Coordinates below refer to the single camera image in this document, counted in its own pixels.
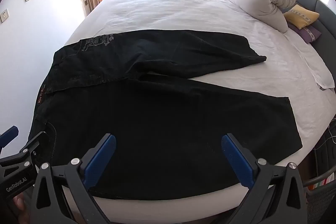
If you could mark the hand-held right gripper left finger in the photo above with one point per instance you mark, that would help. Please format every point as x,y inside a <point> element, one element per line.
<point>103,158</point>

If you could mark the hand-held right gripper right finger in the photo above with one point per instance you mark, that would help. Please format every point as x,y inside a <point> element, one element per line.
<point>237,161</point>

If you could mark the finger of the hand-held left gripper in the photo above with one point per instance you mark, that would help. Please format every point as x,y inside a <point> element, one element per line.
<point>36,144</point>
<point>9,134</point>

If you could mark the black pants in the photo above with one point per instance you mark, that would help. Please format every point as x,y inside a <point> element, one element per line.
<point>157,108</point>

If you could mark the person's left hand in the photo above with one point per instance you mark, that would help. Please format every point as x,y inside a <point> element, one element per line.
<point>19,204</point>

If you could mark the white flat cloth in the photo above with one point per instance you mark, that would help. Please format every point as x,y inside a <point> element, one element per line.
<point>309,61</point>

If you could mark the purple pillow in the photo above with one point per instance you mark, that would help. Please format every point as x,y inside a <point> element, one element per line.
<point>310,33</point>

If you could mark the yellow pillow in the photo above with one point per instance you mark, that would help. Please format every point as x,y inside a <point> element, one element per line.
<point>299,16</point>

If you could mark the bed with white sheet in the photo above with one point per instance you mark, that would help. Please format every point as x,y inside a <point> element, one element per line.
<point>170,11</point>

